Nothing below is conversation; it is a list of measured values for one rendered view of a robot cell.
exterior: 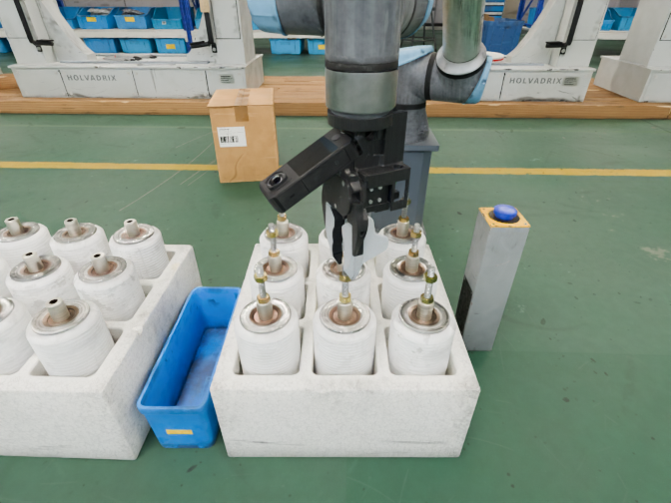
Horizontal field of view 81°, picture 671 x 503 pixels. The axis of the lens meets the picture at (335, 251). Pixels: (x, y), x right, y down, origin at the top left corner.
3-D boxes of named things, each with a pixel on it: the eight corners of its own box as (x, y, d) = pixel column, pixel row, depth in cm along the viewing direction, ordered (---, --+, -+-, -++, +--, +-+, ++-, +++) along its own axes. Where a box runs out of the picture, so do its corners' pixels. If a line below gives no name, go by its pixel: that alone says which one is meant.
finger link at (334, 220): (368, 255, 57) (377, 203, 51) (332, 266, 55) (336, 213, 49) (358, 243, 59) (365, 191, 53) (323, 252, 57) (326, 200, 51)
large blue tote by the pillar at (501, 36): (465, 53, 476) (471, 18, 456) (499, 53, 478) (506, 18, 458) (480, 59, 435) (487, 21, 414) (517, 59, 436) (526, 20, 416)
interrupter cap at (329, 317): (379, 322, 58) (380, 319, 58) (336, 343, 55) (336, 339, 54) (351, 294, 63) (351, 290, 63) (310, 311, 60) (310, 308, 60)
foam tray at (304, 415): (263, 303, 99) (255, 243, 89) (418, 303, 99) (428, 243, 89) (228, 457, 66) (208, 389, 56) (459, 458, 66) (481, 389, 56)
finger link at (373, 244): (393, 278, 52) (394, 213, 48) (354, 290, 50) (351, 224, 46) (381, 268, 55) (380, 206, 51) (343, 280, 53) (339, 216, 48)
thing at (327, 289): (310, 350, 77) (306, 276, 67) (332, 319, 84) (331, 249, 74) (354, 367, 73) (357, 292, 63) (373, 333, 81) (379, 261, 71)
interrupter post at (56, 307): (59, 312, 60) (50, 295, 58) (74, 312, 60) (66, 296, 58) (49, 323, 58) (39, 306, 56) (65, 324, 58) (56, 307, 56)
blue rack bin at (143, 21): (134, 26, 504) (130, 6, 492) (164, 26, 503) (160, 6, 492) (115, 29, 462) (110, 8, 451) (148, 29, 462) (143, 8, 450)
